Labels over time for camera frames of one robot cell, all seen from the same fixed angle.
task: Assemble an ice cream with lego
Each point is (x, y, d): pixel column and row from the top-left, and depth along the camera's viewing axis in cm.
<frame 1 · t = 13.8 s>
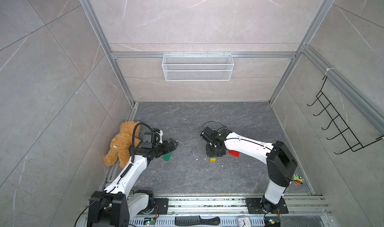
left hand: (173, 144, 85), fingers open
right hand: (212, 154, 86), fingers open
brown teddy bear: (120, 144, 86), point 11 cm above the table
long green lego brick: (167, 156, 91), point 2 cm above the table
yellow lego brick: (213, 160, 89), point 2 cm above the table

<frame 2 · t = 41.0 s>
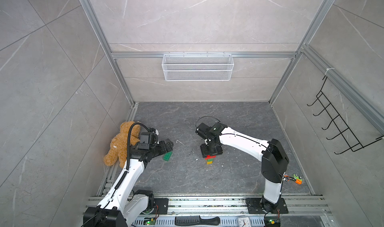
left hand: (168, 144, 83), fingers open
right hand: (209, 155, 83), fingers open
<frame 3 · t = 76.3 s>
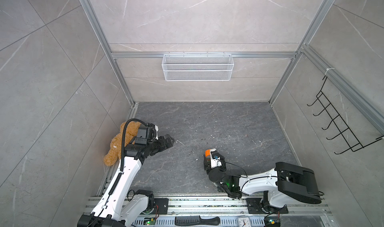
left hand: (169, 140, 78), fingers open
right hand: (211, 155, 81), fingers open
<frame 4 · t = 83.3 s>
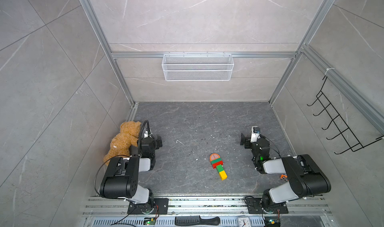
left hand: (151, 135, 93), fingers open
right hand: (251, 133, 92), fingers open
orange curved lego piece: (214, 156, 89), point 3 cm above the table
red lego brick: (214, 165, 86), point 3 cm above the table
